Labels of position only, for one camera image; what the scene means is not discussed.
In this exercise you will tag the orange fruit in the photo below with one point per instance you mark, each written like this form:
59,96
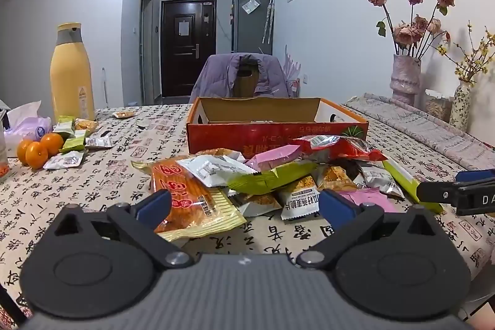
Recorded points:
52,142
36,156
22,150

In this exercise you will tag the purple puffer jacket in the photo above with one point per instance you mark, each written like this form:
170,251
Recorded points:
216,80

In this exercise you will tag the large orange snack packet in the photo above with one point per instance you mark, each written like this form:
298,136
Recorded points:
185,194

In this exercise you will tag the yellow flower branches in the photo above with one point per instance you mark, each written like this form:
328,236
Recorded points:
473,61

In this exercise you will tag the orange cardboard box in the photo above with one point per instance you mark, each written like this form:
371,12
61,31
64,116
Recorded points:
232,136

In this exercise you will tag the purple tissue pack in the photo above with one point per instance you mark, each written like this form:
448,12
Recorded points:
27,125

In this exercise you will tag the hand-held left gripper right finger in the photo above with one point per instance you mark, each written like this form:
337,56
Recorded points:
337,204

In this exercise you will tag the white folded umbrella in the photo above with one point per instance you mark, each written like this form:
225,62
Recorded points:
268,18

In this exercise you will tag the folded patterned blanket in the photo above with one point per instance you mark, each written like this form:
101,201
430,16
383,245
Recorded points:
425,129

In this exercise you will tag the dark entrance door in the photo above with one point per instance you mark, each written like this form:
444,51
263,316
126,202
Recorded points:
187,51

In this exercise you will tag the glass storage jar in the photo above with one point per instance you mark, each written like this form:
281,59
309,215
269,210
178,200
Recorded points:
437,105

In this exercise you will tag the yellow thermos bottle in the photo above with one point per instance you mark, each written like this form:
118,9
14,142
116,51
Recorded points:
71,82

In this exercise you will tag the small green white snack packet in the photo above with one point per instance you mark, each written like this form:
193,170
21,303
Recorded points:
73,143

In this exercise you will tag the paper notice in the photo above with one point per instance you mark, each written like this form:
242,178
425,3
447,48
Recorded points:
183,28

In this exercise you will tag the pink leaf decoration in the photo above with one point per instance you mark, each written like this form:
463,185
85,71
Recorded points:
292,63

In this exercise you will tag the slim patterned vase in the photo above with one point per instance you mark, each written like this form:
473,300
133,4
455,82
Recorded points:
460,105

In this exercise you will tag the dried pink roses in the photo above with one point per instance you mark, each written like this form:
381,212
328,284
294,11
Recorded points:
410,30

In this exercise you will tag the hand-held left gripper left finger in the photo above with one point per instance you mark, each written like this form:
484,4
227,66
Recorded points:
154,204

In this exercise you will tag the clear plastic bag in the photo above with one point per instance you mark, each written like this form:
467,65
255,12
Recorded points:
250,6

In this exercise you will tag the pile of assorted snack packets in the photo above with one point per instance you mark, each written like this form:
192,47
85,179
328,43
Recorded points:
255,179

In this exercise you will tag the grey side door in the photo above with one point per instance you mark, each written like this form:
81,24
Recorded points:
146,47

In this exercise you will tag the brown wooden chair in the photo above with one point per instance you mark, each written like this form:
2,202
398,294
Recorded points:
245,82

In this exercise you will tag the small orange snack packet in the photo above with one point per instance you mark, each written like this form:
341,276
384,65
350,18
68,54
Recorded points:
124,114

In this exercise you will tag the pink ribbed vase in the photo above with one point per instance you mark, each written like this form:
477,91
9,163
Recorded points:
405,78

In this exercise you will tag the small orange cracker packet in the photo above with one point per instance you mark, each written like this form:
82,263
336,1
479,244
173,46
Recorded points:
87,126

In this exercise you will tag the grey refrigerator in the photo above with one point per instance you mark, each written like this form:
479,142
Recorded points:
249,32

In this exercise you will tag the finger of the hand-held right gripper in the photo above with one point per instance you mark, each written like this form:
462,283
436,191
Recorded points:
475,176
437,192

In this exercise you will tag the white mop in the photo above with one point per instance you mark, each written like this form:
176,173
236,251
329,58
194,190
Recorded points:
104,88

